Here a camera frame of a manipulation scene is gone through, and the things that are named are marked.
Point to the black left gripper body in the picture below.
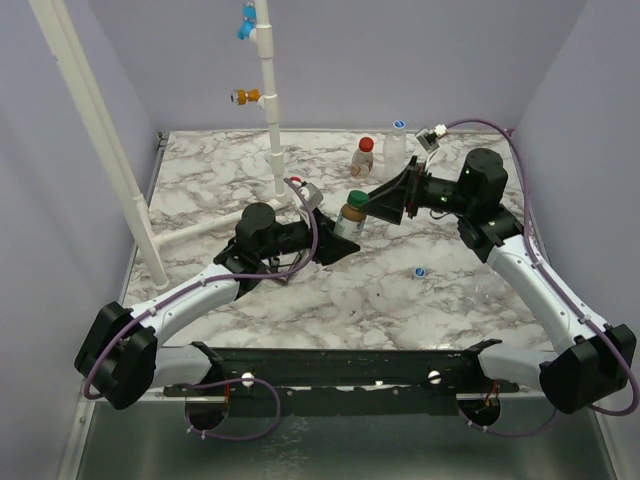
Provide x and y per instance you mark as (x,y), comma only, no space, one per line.
(321,254)

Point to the red bottle cap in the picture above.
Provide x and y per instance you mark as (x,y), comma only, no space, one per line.
(366,144)

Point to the orange pipe nozzle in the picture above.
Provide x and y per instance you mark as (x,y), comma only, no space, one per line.
(242,97)

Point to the white pvc pipe frame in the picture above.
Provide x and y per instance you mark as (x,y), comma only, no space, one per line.
(95,84)

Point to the clear plastic bottle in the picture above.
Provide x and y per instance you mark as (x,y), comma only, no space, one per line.
(394,152)

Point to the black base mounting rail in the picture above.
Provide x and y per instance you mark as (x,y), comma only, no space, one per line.
(302,382)

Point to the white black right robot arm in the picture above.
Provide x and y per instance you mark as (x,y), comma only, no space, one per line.
(591,358)

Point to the green bottle cap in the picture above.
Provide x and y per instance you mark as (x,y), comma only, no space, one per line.
(356,199)

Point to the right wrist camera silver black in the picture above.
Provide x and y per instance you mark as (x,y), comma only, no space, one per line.
(429,138)

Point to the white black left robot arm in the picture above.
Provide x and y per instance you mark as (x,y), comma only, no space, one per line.
(234,272)

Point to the grey metal crank handle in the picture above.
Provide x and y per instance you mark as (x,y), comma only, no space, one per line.
(285,270)

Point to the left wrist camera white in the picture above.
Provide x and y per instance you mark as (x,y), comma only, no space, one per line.
(312,194)

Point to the blue pipe valve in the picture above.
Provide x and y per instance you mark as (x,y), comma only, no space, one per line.
(249,18)

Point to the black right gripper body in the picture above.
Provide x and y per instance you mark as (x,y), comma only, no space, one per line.
(411,188)

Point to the clear bottle green white label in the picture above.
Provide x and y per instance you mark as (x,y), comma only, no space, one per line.
(350,223)

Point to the clear bottle red label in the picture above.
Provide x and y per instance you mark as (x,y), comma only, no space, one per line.
(362,163)

